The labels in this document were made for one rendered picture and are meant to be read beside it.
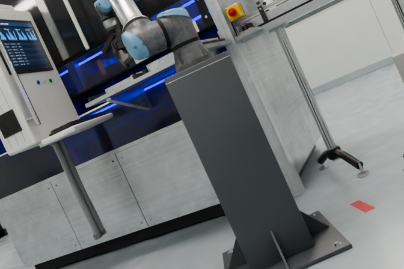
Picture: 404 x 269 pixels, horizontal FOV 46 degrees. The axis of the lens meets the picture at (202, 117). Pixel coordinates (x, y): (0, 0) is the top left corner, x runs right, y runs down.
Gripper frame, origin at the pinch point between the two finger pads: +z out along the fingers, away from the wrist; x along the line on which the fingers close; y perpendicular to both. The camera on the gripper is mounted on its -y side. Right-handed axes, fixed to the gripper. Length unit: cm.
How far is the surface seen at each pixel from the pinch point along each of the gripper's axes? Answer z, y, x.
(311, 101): 57, 73, 34
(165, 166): 59, -15, 19
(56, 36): -37, -46, 19
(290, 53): 30, 73, 34
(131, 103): 18.9, -7.3, 0.9
